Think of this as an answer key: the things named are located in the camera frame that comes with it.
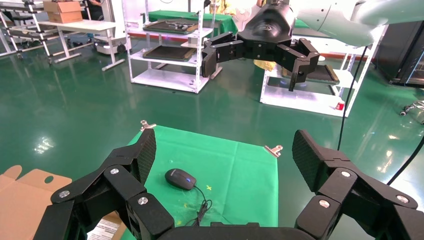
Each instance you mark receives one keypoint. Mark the table with green cover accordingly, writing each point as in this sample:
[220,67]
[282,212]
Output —
[185,16]

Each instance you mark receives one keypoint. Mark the black cabinet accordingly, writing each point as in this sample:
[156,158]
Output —
[404,53]

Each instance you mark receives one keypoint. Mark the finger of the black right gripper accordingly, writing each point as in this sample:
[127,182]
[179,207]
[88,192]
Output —
[299,63]
[222,49]

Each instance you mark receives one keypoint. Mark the chair caster base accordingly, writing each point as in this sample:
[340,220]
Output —
[412,108]

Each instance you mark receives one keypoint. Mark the brown cardboard mailer box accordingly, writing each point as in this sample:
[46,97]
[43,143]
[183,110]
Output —
[23,202]

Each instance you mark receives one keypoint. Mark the green table cloth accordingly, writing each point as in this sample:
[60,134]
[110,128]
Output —
[242,185]

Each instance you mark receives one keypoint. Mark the white printed instruction sheet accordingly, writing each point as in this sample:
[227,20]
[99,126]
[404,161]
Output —
[104,230]

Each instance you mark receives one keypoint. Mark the dark tray with wooden edge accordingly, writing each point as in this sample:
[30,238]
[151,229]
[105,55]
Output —
[319,74]
[167,53]
[169,27]

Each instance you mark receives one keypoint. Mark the white work table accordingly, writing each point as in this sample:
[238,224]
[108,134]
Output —
[79,27]

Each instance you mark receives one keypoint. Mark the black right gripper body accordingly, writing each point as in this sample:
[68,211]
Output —
[266,30]

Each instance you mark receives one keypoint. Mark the white wheeled machine base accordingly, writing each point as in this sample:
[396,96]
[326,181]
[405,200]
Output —
[109,44]

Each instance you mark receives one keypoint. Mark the brown cardboard carton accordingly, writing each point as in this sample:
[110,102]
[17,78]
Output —
[63,11]

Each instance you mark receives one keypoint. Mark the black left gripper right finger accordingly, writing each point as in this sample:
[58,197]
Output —
[348,195]

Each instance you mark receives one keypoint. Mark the silver binder clip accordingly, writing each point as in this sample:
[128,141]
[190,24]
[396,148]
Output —
[273,151]
[146,125]

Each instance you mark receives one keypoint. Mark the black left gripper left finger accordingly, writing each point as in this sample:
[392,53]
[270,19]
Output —
[112,185]

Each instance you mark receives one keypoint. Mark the white metal shelf rack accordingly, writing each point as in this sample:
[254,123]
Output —
[298,99]
[165,78]

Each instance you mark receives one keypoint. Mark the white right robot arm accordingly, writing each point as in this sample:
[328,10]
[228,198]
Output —
[357,18]

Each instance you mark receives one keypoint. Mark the aluminium tube frame rack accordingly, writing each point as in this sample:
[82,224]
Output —
[36,30]

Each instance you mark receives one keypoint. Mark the white standing fan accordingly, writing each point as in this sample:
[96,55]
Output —
[244,15]

